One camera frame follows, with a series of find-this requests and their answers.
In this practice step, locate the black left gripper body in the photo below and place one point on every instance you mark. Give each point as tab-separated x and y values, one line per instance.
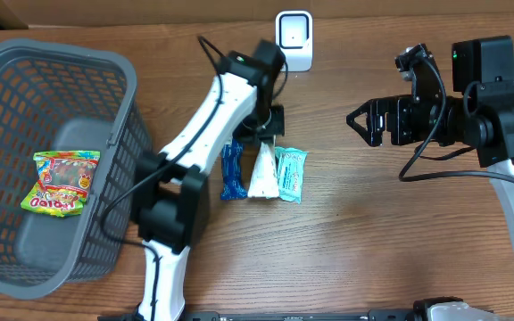
262	125

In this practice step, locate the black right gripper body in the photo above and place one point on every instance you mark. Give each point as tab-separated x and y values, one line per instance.
410	119

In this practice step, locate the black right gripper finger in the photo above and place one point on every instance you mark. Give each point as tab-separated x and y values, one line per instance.
364	109
371	134

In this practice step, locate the teal wet wipes pack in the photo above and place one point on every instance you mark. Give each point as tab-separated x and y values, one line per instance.
290	174

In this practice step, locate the white tube gold cap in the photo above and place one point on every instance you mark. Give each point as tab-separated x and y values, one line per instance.
264	180

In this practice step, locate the blue snack wrapper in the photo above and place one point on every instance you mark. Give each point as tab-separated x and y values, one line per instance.
233	188

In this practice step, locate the green gummy candy bag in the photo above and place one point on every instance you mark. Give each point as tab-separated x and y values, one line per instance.
64	180

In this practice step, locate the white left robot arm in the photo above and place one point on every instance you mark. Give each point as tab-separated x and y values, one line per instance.
170	200

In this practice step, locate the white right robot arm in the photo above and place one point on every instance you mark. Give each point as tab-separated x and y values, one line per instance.
480	115

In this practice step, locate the white barcode scanner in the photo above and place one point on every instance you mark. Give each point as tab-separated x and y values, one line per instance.
294	36

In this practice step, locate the grey plastic basket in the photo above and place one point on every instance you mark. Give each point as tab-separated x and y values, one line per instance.
64	97

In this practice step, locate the cardboard back panel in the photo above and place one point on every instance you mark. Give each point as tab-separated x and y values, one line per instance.
20	14

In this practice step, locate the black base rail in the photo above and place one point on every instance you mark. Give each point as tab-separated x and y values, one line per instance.
372	315

